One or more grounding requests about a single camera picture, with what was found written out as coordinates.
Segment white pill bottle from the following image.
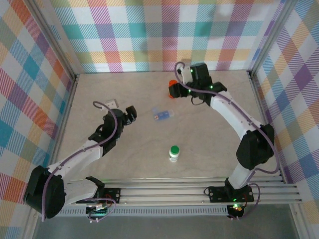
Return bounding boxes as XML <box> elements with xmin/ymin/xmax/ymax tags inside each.
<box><xmin>168</xmin><ymin>149</ymin><xmax>180</xmax><ymax>163</ymax></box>

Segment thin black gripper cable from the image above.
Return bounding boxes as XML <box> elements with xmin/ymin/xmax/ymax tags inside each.
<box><xmin>190</xmin><ymin>96</ymin><xmax>208</xmax><ymax>107</ymax></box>

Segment aluminium side rail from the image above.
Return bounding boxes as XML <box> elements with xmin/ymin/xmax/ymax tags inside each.
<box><xmin>44</xmin><ymin>74</ymin><xmax>80</xmax><ymax>187</ymax></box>
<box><xmin>247</xmin><ymin>71</ymin><xmax>287</xmax><ymax>185</ymax></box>

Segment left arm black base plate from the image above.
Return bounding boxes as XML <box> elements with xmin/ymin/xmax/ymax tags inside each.
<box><xmin>98</xmin><ymin>187</ymin><xmax>122</xmax><ymax>205</ymax></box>

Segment aluminium mounting rail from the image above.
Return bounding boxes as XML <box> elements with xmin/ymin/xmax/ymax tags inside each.
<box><xmin>26</xmin><ymin>175</ymin><xmax>303</xmax><ymax>207</ymax></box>

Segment aluminium frame post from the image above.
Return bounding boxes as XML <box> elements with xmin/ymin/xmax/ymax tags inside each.
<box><xmin>29</xmin><ymin>0</ymin><xmax>81</xmax><ymax>81</ymax></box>
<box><xmin>247</xmin><ymin>0</ymin><xmax>299</xmax><ymax>75</ymax></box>

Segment slotted grey cable duct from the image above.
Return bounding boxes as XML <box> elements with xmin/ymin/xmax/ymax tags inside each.
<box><xmin>39</xmin><ymin>208</ymin><xmax>229</xmax><ymax>218</ymax></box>

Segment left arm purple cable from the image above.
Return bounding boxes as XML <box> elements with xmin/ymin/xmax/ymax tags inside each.
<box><xmin>41</xmin><ymin>101</ymin><xmax>119</xmax><ymax>224</ymax></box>

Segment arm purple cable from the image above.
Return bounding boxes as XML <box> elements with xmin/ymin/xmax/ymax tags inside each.
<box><xmin>174</xmin><ymin>62</ymin><xmax>279</xmax><ymax>221</ymax></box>
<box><xmin>41</xmin><ymin>101</ymin><xmax>119</xmax><ymax>224</ymax></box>

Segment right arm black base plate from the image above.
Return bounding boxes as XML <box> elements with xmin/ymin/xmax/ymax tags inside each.
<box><xmin>207</xmin><ymin>185</ymin><xmax>255</xmax><ymax>204</ymax></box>

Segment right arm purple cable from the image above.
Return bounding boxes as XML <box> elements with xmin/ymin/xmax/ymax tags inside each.
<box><xmin>174</xmin><ymin>62</ymin><xmax>279</xmax><ymax>221</ymax></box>

